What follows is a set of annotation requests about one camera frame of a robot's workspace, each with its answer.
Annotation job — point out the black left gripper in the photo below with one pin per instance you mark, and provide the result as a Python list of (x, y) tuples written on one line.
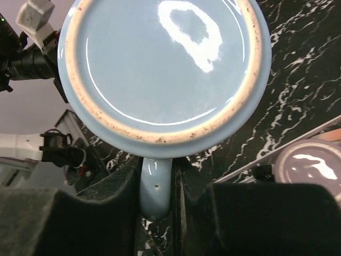
[(20, 64)]

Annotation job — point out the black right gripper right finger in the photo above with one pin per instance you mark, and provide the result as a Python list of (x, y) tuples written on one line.
[(251, 218)]

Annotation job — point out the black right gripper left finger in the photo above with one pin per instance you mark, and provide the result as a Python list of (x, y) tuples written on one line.
[(99, 220)]

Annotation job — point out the purple ceramic mug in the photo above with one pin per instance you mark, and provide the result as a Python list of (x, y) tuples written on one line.
[(310, 161)]

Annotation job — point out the light blue ceramic mug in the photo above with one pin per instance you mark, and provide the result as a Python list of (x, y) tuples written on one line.
[(163, 79)]

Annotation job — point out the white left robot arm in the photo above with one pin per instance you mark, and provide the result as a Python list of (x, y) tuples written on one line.
[(23, 151)]

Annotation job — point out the white wire dish rack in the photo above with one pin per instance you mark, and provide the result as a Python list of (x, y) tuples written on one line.
[(245, 174)]

